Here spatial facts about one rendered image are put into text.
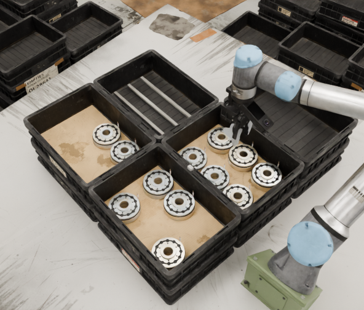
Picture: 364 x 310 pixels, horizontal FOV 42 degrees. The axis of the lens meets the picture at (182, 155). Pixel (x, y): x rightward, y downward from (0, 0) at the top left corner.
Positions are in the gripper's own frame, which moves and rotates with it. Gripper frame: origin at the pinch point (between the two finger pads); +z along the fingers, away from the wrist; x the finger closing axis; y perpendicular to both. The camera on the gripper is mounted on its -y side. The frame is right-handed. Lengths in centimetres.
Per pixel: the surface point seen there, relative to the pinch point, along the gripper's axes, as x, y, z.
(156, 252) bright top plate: 44.5, -2.9, 11.7
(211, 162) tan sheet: 4.6, 8.0, 14.5
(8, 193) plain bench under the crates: 58, 60, 27
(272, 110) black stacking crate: -31.2, 6.7, 14.6
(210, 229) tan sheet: 25.9, -9.0, 14.5
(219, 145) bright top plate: -1.2, 9.3, 11.5
